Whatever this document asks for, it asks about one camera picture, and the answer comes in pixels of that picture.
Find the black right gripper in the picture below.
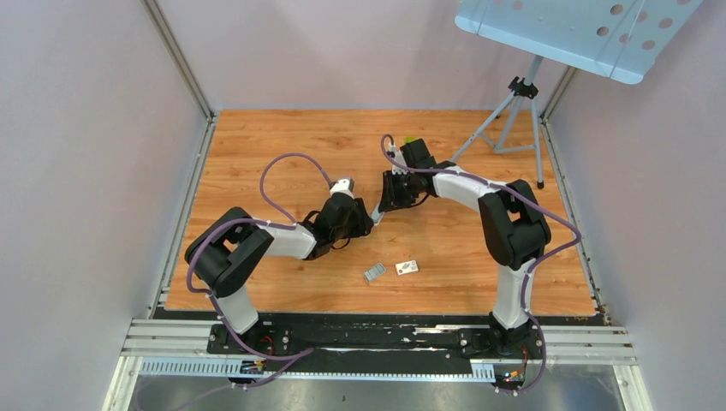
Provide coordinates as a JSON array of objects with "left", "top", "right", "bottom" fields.
[{"left": 378, "top": 171, "right": 419, "bottom": 215}]

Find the white staple box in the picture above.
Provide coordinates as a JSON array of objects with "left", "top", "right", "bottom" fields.
[{"left": 396, "top": 260, "right": 419, "bottom": 276}]

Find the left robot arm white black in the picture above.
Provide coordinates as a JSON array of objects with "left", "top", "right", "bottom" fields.
[{"left": 184, "top": 193, "right": 374, "bottom": 354}]

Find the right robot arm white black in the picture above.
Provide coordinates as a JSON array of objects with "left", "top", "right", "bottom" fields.
[{"left": 372, "top": 134, "right": 551, "bottom": 358}]

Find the grey tripod stand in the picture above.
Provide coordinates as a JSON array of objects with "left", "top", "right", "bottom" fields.
[{"left": 450, "top": 55, "right": 545, "bottom": 189}]

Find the light blue perforated tray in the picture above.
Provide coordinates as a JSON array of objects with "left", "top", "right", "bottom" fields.
[{"left": 455, "top": 0, "right": 702, "bottom": 85}]

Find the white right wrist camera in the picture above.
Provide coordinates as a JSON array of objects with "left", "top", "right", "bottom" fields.
[{"left": 386, "top": 146, "right": 408, "bottom": 175}]

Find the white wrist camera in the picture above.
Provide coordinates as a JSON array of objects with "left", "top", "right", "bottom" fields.
[
  {"left": 329, "top": 177, "right": 354, "bottom": 199},
  {"left": 386, "top": 146, "right": 408, "bottom": 175}
]

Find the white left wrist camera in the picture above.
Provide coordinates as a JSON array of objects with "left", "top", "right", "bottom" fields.
[{"left": 329, "top": 177, "right": 354, "bottom": 199}]

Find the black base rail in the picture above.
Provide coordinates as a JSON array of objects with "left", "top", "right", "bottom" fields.
[{"left": 122, "top": 310, "right": 636, "bottom": 384}]

